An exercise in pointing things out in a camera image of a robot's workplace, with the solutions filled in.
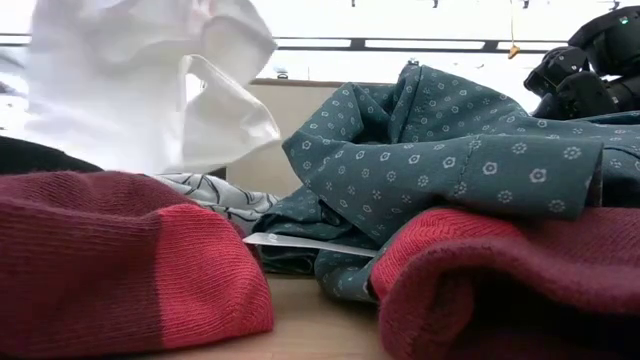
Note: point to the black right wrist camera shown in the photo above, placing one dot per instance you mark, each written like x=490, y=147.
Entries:
x=555, y=67

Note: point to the yellow hanging tag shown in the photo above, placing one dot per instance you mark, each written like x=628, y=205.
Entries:
x=513, y=51

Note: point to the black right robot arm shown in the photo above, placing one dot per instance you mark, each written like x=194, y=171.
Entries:
x=615, y=45

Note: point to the beige cardboard box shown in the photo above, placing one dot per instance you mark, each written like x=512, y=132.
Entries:
x=295, y=110

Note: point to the teal flower-print shirt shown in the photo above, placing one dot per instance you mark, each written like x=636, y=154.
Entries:
x=425, y=150

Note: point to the overhead frame rail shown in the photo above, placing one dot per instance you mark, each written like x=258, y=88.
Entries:
x=400, y=44

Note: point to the plain white garment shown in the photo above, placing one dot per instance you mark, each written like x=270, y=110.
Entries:
x=125, y=75

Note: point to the long white paper tag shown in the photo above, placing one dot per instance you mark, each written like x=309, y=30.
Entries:
x=300, y=243

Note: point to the white grey line-pattern garment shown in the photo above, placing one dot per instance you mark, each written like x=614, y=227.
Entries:
x=220, y=197

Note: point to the black garment with white print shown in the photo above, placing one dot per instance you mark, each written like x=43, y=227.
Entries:
x=35, y=157

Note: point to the dark red sock bright toe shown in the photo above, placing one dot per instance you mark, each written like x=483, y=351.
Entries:
x=100, y=260
x=500, y=280

